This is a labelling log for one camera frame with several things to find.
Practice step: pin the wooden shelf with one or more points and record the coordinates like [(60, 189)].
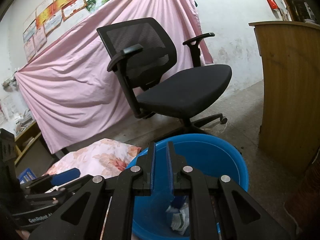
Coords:
[(30, 142)]

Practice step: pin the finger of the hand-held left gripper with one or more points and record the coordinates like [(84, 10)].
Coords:
[(75, 183), (65, 175)]

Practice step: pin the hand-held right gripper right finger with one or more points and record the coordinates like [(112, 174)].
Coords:
[(170, 172)]

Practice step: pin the blue plastic basin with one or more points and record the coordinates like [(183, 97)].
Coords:
[(215, 160)]

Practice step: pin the pink cloth backdrop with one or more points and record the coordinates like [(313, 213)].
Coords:
[(75, 80)]

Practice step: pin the floral pink cushion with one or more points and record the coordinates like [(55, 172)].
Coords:
[(105, 155)]

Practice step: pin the black office chair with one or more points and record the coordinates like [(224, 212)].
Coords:
[(180, 92)]

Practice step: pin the dark brown cloth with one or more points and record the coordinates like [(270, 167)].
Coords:
[(307, 200)]

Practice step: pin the white green sachet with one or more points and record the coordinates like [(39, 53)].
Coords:
[(180, 222)]

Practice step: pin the wooden cabinet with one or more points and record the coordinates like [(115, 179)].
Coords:
[(290, 85)]

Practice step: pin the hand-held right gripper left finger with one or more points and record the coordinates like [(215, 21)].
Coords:
[(152, 172)]

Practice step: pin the dark clutter pile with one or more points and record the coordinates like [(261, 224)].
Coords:
[(300, 7)]

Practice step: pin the row of wall certificates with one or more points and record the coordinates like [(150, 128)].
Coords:
[(57, 10)]

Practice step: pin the pile of papers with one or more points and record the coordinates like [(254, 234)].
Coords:
[(23, 121)]

